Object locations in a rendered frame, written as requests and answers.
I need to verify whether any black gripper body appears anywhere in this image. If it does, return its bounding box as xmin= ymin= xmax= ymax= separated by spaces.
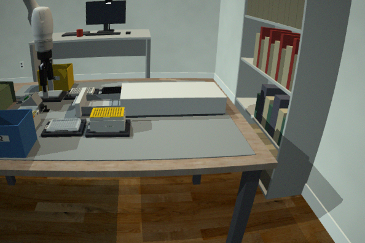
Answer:
xmin=37 ymin=50 xmax=52 ymax=70

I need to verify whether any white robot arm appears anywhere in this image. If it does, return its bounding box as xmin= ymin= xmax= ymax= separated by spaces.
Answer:
xmin=23 ymin=0 xmax=53 ymax=53

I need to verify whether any blue open-top bin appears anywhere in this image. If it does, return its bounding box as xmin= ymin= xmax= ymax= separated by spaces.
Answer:
xmin=0 ymin=109 xmax=37 ymax=158

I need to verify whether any large grey bench mat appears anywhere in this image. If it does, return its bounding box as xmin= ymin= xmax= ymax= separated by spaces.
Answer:
xmin=0 ymin=80 xmax=256 ymax=161

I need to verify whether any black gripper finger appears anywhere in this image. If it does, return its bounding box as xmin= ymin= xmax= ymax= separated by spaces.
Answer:
xmin=39 ymin=63 xmax=49 ymax=98
xmin=47 ymin=59 xmax=54 ymax=91

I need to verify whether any yellow open-top bin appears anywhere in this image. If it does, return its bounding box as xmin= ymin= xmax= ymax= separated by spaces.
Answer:
xmin=37 ymin=63 xmax=74 ymax=92

